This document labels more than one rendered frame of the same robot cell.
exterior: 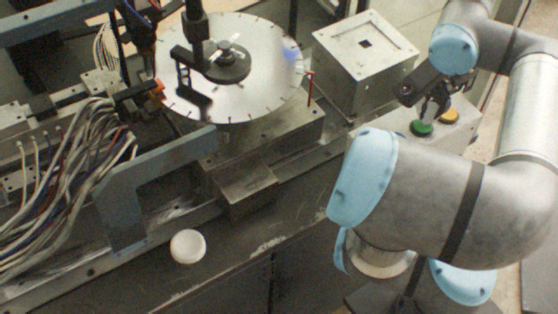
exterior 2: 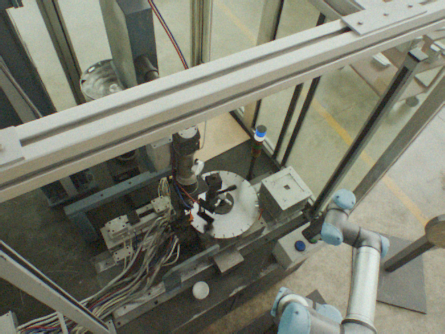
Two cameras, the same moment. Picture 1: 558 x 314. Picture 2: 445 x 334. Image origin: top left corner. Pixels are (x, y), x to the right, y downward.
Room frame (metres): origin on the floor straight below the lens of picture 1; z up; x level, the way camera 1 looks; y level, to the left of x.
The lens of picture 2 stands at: (0.24, 0.16, 2.31)
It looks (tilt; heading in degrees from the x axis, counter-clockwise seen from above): 56 degrees down; 358
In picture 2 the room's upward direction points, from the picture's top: 8 degrees clockwise
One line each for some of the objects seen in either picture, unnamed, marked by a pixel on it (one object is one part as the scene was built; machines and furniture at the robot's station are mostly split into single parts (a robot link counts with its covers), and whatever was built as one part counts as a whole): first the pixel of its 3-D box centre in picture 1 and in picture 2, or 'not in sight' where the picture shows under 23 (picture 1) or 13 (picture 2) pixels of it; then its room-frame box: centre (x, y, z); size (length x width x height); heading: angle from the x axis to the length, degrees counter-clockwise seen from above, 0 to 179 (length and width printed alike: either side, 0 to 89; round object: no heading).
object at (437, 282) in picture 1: (452, 276); (323, 323); (0.50, -0.31, 0.91); 0.13 x 0.12 x 0.14; 70
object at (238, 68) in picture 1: (225, 58); (221, 201); (0.94, 0.13, 0.96); 0.11 x 0.11 x 0.03
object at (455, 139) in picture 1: (409, 146); (305, 242); (0.86, -0.28, 0.82); 0.28 x 0.11 x 0.15; 126
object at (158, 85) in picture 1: (139, 99); (181, 222); (0.83, 0.29, 0.95); 0.10 x 0.03 x 0.07; 126
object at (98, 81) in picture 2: not in sight; (118, 104); (1.46, 0.72, 0.93); 0.31 x 0.31 x 0.36
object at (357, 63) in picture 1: (360, 66); (283, 194); (1.09, -0.18, 0.82); 0.18 x 0.18 x 0.15; 36
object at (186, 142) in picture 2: not in sight; (166, 118); (0.96, 0.35, 1.45); 0.35 x 0.07 x 0.28; 36
